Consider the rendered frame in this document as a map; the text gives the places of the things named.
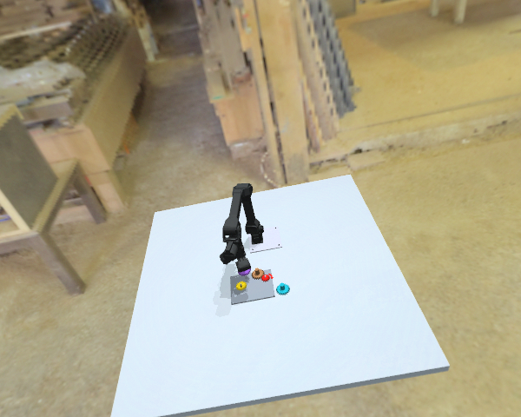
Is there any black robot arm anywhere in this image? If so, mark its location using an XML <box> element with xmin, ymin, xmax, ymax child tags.
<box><xmin>220</xmin><ymin>183</ymin><xmax>264</xmax><ymax>265</ymax></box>

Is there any brown gear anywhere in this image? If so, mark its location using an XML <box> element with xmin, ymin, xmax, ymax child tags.
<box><xmin>252</xmin><ymin>268</ymin><xmax>265</xmax><ymax>280</ymax></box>

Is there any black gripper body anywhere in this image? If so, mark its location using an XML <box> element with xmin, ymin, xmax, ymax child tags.
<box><xmin>235</xmin><ymin>244</ymin><xmax>251</xmax><ymax>272</ymax></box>

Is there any teal gear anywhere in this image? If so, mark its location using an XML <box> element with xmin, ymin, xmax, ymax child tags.
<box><xmin>276</xmin><ymin>283</ymin><xmax>290</xmax><ymax>295</ymax></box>

